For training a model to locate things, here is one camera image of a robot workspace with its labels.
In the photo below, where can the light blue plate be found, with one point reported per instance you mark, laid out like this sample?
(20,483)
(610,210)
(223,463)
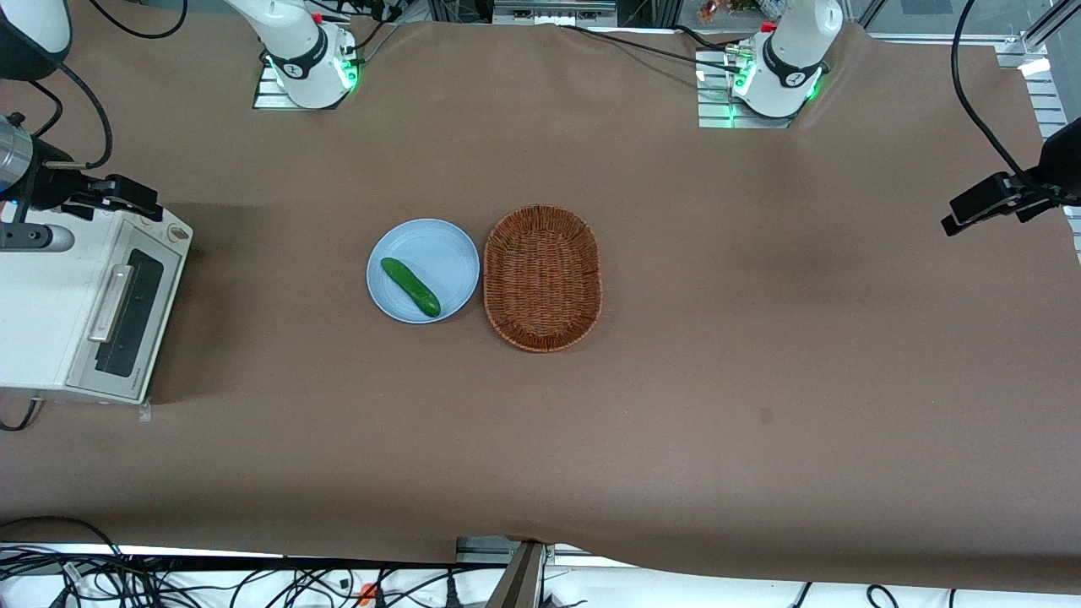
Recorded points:
(439,253)

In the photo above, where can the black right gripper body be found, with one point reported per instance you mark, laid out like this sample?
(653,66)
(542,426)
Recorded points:
(56,187)

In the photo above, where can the green cucumber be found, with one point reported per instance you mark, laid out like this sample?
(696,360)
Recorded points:
(410,288)

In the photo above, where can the aluminium profile bar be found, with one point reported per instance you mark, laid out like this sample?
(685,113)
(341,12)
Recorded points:
(553,13)

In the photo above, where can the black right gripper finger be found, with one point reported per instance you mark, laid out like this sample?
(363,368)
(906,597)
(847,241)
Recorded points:
(133,198)
(79,208)

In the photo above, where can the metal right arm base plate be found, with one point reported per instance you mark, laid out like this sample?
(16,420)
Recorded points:
(268,94)

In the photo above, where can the brown table cloth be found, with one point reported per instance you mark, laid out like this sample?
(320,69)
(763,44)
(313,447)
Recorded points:
(676,439)

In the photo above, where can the white toaster oven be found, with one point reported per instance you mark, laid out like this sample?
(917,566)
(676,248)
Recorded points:
(38,321)

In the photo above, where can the aluminium camera post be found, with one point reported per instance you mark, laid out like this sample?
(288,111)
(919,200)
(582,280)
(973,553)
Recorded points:
(519,578)

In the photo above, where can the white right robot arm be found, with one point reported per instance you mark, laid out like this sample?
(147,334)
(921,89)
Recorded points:
(304,59)

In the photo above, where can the brown wicker basket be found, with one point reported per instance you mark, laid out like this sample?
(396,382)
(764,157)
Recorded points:
(542,279)

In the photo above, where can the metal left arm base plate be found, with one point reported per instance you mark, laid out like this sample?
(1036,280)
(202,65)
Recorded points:
(714,105)

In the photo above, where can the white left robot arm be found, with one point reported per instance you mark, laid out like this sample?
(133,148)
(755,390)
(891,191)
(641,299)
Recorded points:
(790,59)

